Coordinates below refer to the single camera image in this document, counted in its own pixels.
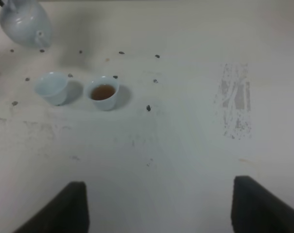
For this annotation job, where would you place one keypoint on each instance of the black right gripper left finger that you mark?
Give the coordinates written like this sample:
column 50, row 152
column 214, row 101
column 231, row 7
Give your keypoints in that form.
column 67, row 212

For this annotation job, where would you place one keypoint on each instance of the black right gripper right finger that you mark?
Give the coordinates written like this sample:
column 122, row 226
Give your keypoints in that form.
column 256, row 210

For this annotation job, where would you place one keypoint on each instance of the pale blue tea cup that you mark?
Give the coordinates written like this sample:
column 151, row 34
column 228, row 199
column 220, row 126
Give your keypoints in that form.
column 102, row 92
column 52, row 87

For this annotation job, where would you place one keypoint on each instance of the right pale blue tea cup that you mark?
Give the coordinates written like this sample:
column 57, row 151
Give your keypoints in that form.
column 102, row 92

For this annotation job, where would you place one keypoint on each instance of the left pale blue tea cup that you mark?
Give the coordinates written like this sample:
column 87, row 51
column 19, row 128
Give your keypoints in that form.
column 52, row 87

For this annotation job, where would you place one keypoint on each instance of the pale blue porcelain teapot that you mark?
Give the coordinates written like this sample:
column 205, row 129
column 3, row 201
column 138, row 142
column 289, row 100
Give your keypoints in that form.
column 26, row 23

